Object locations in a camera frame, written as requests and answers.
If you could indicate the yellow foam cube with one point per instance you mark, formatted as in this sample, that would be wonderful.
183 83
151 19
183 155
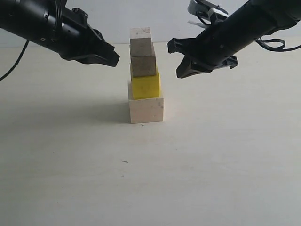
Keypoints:
146 87

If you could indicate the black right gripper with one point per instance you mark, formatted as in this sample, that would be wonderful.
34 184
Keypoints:
212 49

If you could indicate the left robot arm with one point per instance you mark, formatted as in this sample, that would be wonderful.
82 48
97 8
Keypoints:
50 24

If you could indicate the medium wooden cube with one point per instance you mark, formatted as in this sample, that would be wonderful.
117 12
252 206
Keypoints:
143 66

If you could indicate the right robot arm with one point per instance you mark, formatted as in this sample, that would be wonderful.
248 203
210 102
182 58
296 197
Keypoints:
257 18

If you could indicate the large wooden cube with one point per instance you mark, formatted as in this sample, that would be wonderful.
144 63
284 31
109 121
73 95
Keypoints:
145 110

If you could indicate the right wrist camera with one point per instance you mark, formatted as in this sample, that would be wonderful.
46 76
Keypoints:
207 12

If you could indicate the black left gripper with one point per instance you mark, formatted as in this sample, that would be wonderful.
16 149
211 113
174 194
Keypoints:
78 41

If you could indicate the white cable tie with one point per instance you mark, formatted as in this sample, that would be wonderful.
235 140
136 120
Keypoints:
199 24

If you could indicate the small wooden cube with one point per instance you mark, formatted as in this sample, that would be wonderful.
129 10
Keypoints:
141 42

